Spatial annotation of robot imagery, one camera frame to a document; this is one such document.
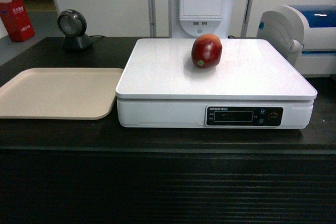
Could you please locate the dark red mango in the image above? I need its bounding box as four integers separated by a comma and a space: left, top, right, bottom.
191, 34, 223, 69

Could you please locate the white checkout scale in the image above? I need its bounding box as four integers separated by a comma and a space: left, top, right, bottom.
116, 39, 318, 129

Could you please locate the black checkout counter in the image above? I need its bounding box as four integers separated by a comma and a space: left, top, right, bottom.
0, 37, 336, 224

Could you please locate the beige plastic tray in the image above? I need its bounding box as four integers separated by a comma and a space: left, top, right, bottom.
1, 68, 123, 120

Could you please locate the white POS terminal stand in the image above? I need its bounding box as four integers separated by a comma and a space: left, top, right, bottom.
169, 0, 234, 39

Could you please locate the black barcode scanner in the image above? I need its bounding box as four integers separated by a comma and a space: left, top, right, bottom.
57, 9, 93, 51

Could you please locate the white blue label printer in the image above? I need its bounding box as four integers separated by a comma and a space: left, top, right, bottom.
257, 5, 335, 76

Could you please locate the red fire extinguisher box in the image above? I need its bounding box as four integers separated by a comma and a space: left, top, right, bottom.
1, 0, 35, 42

